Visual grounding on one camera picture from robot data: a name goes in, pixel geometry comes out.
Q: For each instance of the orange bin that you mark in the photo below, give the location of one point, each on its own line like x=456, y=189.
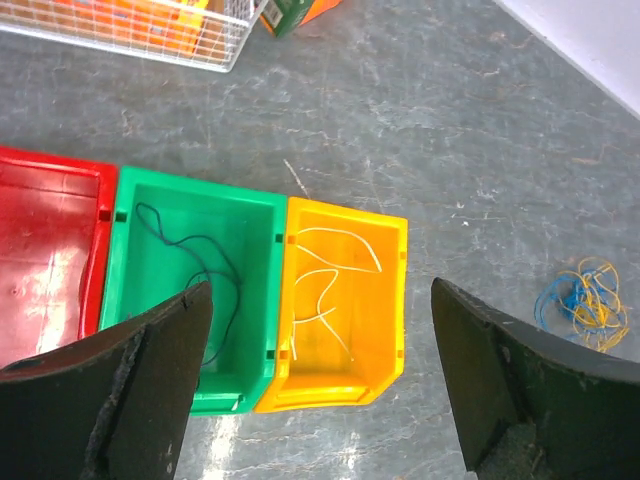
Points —
x=341, y=322

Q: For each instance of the orange yellow box in rack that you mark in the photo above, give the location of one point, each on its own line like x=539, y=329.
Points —
x=173, y=27

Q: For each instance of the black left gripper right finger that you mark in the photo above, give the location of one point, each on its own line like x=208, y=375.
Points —
x=501, y=372

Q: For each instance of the red bin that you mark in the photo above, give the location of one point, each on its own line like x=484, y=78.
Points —
x=56, y=219

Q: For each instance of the orange juice carton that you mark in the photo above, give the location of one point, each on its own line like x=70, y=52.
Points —
x=281, y=17

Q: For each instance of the white wire shelf rack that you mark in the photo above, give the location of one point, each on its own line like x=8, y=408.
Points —
x=207, y=35

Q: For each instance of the green bin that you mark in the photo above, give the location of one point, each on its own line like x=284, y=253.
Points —
x=172, y=232

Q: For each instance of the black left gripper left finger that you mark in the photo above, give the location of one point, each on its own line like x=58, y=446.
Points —
x=113, y=405

